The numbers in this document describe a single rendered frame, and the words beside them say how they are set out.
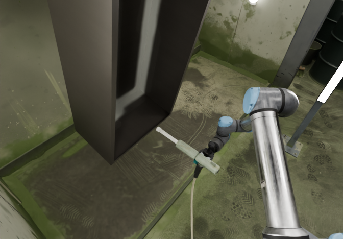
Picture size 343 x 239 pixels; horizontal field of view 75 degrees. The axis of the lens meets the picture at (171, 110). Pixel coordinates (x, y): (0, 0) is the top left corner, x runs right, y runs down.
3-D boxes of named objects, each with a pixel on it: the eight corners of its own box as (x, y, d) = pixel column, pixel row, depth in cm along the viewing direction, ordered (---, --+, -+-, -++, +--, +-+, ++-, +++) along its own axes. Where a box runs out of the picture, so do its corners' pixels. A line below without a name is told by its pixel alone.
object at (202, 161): (212, 185, 147) (222, 165, 132) (209, 190, 144) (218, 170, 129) (157, 144, 167) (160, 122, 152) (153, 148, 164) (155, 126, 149)
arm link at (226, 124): (234, 115, 155) (230, 128, 162) (217, 114, 154) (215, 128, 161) (238, 123, 147) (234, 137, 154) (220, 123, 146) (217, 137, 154)
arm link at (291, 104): (310, 84, 96) (248, 119, 161) (281, 83, 95) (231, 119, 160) (314, 110, 93) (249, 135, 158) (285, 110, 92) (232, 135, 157)
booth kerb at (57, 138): (4, 180, 173) (-4, 171, 164) (3, 178, 174) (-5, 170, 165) (199, 52, 328) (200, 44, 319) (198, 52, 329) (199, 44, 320)
